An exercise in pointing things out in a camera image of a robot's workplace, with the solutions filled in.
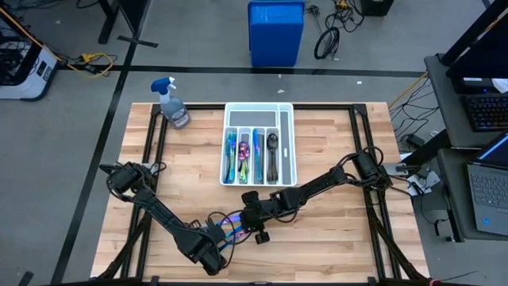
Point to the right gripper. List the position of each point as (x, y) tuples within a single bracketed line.
[(262, 210)]

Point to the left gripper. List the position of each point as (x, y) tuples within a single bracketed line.
[(206, 248)]

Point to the small iridescent spoon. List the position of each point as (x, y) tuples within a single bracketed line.
[(245, 172), (243, 148), (240, 157)]

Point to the iridescent blue fork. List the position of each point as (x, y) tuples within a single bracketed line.
[(232, 142), (228, 172)]

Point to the large dark iridescent spoon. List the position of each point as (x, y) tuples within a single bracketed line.
[(272, 142)]

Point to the white cutlery organizer tray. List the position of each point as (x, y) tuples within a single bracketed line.
[(252, 118)]

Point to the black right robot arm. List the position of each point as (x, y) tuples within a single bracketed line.
[(317, 182)]

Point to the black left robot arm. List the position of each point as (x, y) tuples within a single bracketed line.
[(158, 214)]

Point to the Dawn spray bottle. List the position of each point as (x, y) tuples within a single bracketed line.
[(176, 113)]

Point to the black power brick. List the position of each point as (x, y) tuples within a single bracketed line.
[(415, 140)]

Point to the white power adapter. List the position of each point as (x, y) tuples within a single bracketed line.
[(430, 180)]

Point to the blue plastic bin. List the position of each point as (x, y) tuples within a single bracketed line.
[(275, 35)]

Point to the dark laptop desk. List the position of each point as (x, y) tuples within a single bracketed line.
[(452, 198)]

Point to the gray side desk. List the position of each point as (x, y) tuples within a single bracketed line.
[(440, 87)]

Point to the gray laptop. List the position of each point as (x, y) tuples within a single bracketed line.
[(490, 190)]

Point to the black stand leg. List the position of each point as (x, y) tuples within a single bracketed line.
[(133, 16)]

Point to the black box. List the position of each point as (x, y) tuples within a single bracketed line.
[(377, 7)]

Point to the white and black equipment cart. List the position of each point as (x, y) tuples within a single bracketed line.
[(24, 92)]

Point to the black dock device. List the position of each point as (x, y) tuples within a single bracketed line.
[(472, 85)]

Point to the black keyboard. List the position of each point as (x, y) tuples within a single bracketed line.
[(488, 113)]

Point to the white paper sheet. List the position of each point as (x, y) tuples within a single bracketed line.
[(501, 85)]

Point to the black desk monitor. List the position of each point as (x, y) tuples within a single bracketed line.
[(484, 47)]

